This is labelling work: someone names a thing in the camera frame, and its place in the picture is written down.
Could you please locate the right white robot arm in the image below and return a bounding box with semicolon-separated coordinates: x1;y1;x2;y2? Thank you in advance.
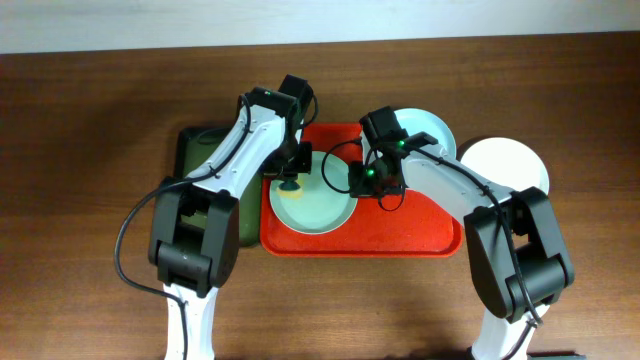
348;107;575;359

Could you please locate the red plastic tray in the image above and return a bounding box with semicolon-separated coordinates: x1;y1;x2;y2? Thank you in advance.
259;122;464;259

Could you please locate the dark green tray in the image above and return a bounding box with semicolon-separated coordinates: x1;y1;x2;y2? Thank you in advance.
173;127;262;248

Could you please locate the white plate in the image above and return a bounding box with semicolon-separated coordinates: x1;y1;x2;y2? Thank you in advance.
458;137;550;195

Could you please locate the pale green plate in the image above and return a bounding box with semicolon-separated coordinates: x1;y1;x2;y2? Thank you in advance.
268;151;358;235

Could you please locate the light blue plate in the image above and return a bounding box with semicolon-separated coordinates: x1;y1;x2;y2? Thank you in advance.
394;108;457;157

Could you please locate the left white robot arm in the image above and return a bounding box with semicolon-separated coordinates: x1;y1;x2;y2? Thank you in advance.
148;75;316;359

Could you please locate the green yellow sponge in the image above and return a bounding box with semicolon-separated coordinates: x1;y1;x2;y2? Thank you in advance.
276;181;303;199

